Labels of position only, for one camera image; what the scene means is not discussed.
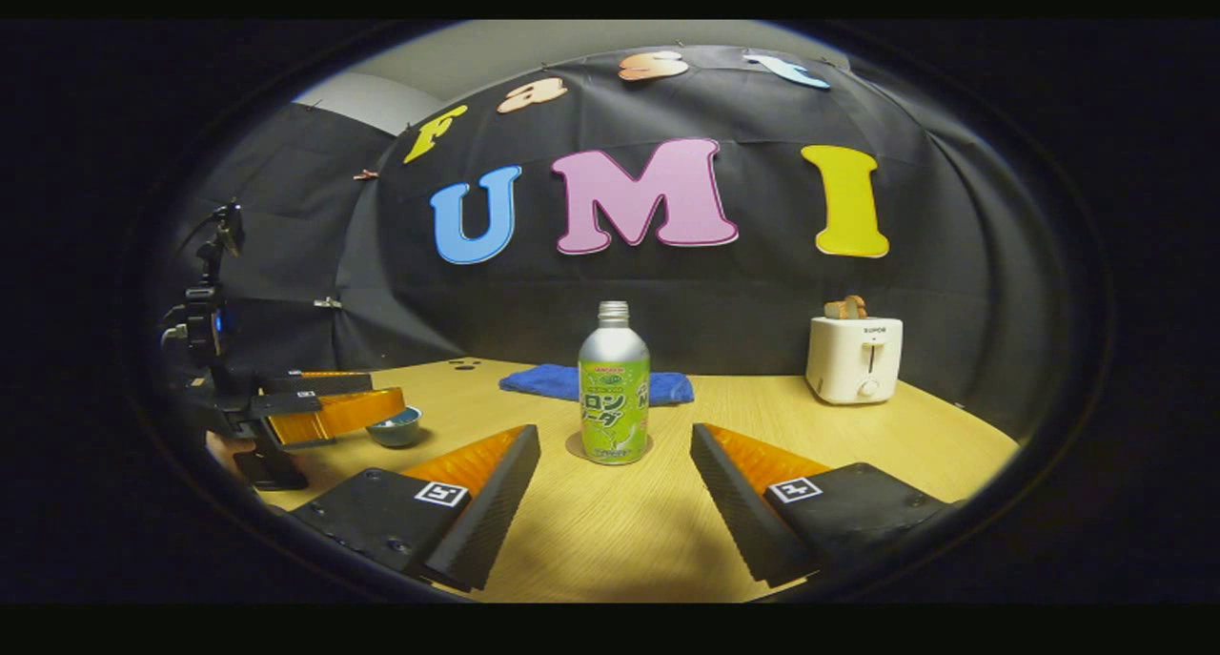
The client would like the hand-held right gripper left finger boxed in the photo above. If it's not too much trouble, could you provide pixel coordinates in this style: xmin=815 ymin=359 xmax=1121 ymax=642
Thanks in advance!
xmin=289 ymin=423 xmax=542 ymax=594

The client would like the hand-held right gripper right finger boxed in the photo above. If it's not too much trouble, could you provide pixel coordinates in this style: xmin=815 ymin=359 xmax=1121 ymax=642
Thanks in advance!
xmin=688 ymin=422 xmax=964 ymax=589

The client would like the teal teacup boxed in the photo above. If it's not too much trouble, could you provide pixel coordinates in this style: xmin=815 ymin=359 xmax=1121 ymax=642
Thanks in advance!
xmin=366 ymin=417 xmax=423 ymax=449

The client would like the silver green water bottle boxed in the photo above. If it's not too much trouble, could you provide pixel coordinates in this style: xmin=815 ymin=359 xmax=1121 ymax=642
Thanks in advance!
xmin=579 ymin=301 xmax=651 ymax=466

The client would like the blue folded cloth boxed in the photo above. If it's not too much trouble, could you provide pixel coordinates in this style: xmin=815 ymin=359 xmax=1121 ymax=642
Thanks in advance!
xmin=498 ymin=363 xmax=695 ymax=407

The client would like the white toaster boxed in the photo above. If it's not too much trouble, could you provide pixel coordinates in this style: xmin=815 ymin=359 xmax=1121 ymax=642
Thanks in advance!
xmin=806 ymin=317 xmax=904 ymax=405

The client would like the black backdrop cloth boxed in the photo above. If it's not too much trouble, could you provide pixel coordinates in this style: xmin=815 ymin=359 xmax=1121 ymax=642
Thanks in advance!
xmin=172 ymin=45 xmax=1073 ymax=441

